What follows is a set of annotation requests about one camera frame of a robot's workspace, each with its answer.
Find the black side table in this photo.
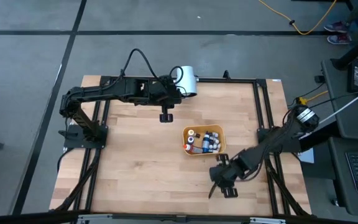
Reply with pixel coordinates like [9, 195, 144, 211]
[321, 58, 358, 138]

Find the person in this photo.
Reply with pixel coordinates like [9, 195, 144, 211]
[323, 2, 358, 46]

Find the black stand pole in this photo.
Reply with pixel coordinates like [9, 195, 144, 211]
[331, 18, 358, 71]

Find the yellow floor cable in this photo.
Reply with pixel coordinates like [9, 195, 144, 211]
[258, 0, 338, 35]

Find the white paper sheet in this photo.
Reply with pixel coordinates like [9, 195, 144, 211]
[300, 147, 315, 164]

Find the white rod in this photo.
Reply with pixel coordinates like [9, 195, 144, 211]
[317, 83, 358, 125]

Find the black rig beam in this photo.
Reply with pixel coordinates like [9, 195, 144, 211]
[0, 210, 358, 224]

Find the yellow power connector cable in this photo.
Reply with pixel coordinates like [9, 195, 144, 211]
[296, 90, 329, 107]

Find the yellow plastic bin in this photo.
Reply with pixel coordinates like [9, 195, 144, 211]
[181, 124, 227, 156]

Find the silver aluminium extrusion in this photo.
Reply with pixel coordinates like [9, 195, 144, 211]
[249, 217, 287, 224]
[76, 213, 113, 224]

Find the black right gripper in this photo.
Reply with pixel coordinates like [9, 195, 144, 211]
[208, 153, 250, 200]

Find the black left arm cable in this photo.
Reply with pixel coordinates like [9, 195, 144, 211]
[119, 48, 185, 96]

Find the black desk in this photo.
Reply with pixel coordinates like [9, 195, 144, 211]
[327, 136, 358, 218]

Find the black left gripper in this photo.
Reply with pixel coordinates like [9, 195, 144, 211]
[149, 76, 183, 123]

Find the white cylinder camera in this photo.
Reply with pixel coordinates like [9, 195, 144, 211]
[175, 65, 198, 97]

